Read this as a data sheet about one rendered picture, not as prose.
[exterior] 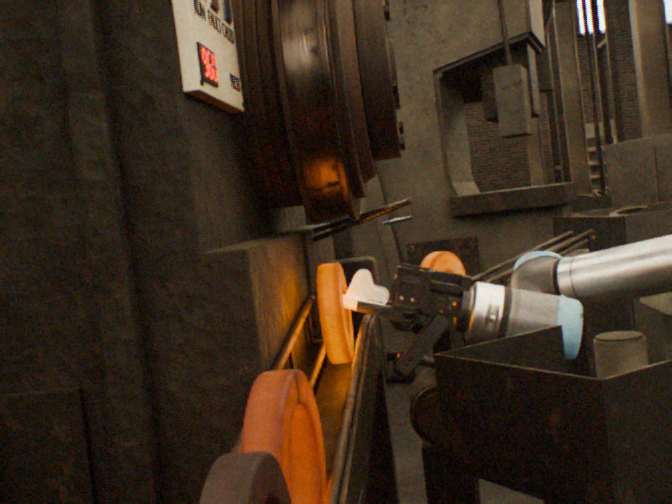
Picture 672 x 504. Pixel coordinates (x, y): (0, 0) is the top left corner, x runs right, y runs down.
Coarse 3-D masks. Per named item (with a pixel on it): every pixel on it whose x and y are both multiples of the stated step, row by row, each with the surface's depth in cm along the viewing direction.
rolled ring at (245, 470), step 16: (224, 464) 57; (240, 464) 56; (256, 464) 56; (272, 464) 61; (208, 480) 55; (224, 480) 55; (240, 480) 54; (256, 480) 55; (272, 480) 60; (208, 496) 53; (224, 496) 53; (240, 496) 53; (256, 496) 55; (272, 496) 60; (288, 496) 65
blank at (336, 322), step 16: (320, 272) 128; (336, 272) 128; (320, 288) 126; (336, 288) 125; (320, 304) 125; (336, 304) 124; (320, 320) 125; (336, 320) 124; (336, 336) 125; (352, 336) 136; (336, 352) 127; (352, 352) 132
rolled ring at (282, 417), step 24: (264, 384) 73; (288, 384) 73; (264, 408) 70; (288, 408) 72; (312, 408) 81; (264, 432) 69; (288, 432) 71; (312, 432) 81; (288, 456) 70; (312, 456) 82; (288, 480) 69; (312, 480) 81
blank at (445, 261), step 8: (432, 256) 187; (440, 256) 187; (448, 256) 189; (456, 256) 192; (424, 264) 186; (432, 264) 185; (440, 264) 187; (448, 264) 189; (456, 264) 191; (456, 272) 191; (464, 272) 194
